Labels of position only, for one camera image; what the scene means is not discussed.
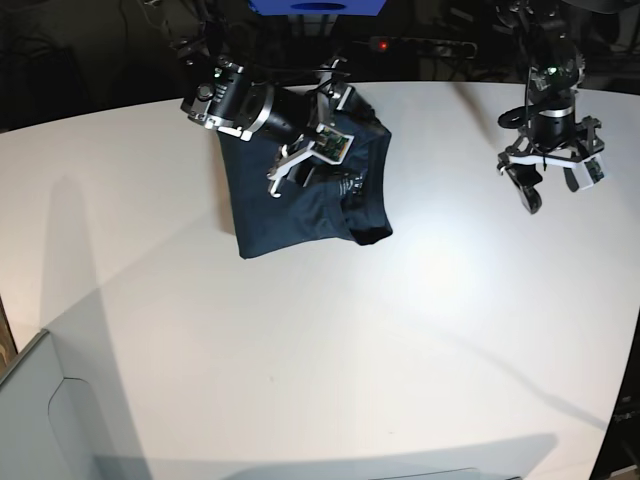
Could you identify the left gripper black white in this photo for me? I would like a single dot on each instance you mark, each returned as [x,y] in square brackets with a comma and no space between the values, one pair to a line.
[562,142]

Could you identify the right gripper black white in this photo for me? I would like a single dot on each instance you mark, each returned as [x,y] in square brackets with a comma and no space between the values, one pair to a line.
[304,127]

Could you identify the dark blue T-shirt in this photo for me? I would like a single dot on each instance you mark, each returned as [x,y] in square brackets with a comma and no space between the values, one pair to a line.
[350,206]

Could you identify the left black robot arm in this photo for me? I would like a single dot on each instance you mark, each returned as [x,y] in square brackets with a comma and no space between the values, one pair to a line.
[554,66]

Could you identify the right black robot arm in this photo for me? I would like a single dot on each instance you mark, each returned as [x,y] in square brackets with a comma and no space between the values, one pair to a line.
[241,98]

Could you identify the blue box on stand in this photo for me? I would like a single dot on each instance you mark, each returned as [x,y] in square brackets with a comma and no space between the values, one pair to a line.
[303,7]

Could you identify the grey panel lower left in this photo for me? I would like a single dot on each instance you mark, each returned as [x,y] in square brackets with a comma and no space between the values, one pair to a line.
[52,426]

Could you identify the black power strip red switch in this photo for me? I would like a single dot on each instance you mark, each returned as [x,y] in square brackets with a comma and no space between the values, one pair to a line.
[438,48]

